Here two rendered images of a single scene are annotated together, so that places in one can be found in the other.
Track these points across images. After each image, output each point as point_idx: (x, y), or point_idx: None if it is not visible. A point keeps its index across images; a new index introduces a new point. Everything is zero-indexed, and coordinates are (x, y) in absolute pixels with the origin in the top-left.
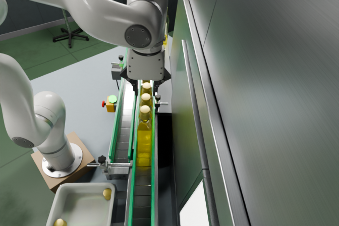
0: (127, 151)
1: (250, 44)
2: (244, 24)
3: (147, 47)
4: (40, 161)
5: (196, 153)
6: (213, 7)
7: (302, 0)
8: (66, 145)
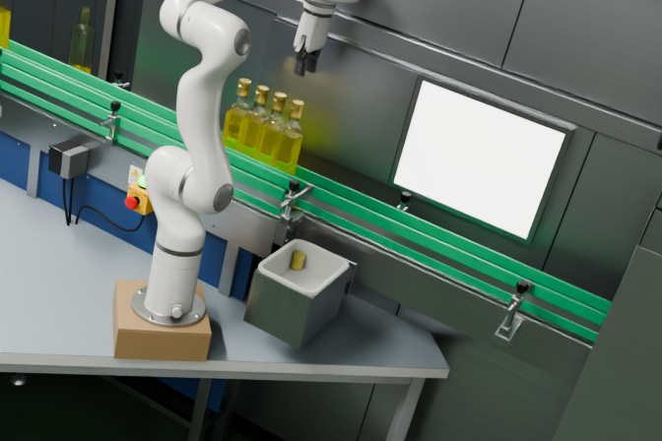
0: None
1: None
2: None
3: None
4: (145, 325)
5: (401, 76)
6: None
7: None
8: None
